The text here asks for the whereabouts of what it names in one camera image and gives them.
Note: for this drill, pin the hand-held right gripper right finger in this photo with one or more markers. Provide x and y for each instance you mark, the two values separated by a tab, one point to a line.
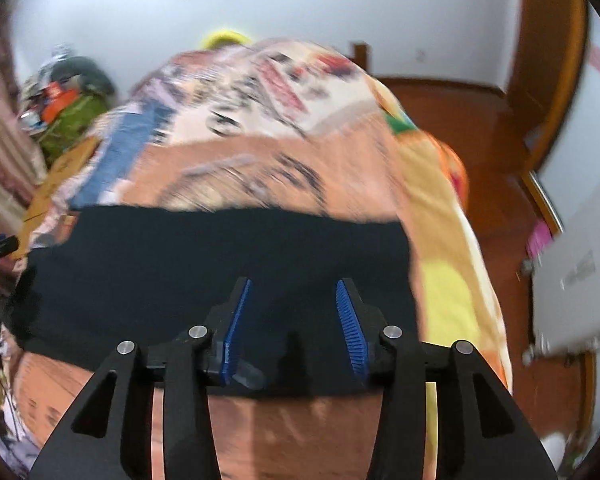
350	330

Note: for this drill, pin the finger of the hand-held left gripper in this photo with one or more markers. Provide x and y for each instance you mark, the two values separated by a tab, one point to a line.
0	250

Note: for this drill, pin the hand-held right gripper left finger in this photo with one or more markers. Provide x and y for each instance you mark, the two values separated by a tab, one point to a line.
235	330

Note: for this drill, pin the black pants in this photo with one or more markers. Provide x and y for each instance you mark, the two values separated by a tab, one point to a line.
180	270

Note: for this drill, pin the bamboo lap desk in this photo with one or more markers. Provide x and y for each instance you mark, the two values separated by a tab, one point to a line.
65	165

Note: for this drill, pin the striped pink curtain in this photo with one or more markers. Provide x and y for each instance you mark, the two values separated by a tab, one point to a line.
0	135

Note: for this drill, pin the blue jeans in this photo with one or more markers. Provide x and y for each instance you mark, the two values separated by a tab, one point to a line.
112	160

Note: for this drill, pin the green storage box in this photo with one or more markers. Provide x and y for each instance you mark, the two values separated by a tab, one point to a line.
72	120

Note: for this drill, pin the orange box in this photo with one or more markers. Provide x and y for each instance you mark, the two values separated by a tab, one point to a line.
57	100

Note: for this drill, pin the bed with newspaper-print cover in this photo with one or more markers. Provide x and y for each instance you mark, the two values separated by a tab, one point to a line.
290	170

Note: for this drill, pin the grey pillow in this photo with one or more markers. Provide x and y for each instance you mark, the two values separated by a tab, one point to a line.
92	72

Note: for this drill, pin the pink object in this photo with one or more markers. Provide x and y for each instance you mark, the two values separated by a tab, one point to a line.
537	240

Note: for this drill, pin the white wardrobe sliding door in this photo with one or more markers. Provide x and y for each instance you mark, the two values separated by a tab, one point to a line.
580	240

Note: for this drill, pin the wooden bedpost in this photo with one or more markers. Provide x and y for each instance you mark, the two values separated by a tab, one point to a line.
360	55

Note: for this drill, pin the yellow foam headboard pad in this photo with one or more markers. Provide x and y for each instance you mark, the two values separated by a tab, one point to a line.
225	37

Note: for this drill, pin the brown wooden door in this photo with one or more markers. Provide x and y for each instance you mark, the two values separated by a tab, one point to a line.
545	60

